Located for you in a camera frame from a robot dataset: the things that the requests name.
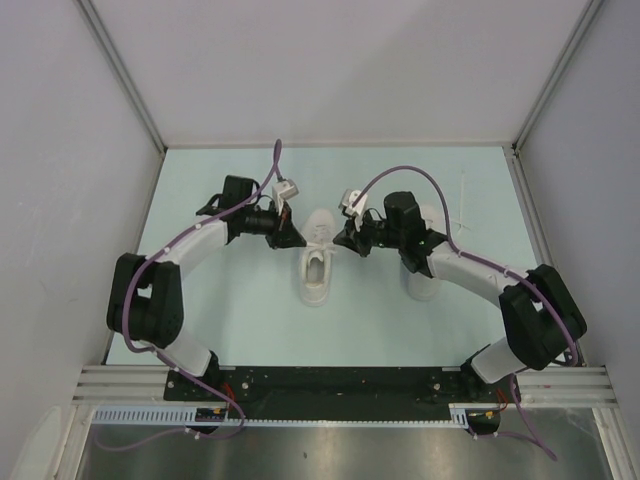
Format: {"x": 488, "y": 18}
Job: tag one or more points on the left corner metal post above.
{"x": 103, "y": 39}

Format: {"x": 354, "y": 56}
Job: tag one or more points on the white sneaker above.
{"x": 315, "y": 261}
{"x": 428, "y": 227}

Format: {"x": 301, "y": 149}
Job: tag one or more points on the corner metal post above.
{"x": 103, "y": 39}
{"x": 577, "y": 36}

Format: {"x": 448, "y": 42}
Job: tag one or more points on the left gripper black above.
{"x": 283, "y": 234}

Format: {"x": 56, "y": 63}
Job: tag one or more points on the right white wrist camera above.
{"x": 353, "y": 206}

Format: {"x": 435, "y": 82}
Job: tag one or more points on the white cable duct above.
{"x": 215, "y": 416}

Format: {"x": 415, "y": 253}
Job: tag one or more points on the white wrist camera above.
{"x": 283, "y": 191}
{"x": 353, "y": 206}

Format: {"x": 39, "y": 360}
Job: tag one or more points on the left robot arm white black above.
{"x": 146, "y": 299}

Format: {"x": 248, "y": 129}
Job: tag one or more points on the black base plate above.
{"x": 351, "y": 394}

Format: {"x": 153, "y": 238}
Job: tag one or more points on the aluminium rail frame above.
{"x": 586, "y": 387}

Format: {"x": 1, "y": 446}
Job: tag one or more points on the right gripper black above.
{"x": 352, "y": 238}

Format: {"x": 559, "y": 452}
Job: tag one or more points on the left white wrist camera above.
{"x": 283, "y": 191}

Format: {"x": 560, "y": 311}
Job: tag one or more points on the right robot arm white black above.
{"x": 540, "y": 317}

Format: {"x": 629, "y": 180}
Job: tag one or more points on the right corner metal post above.
{"x": 577, "y": 36}

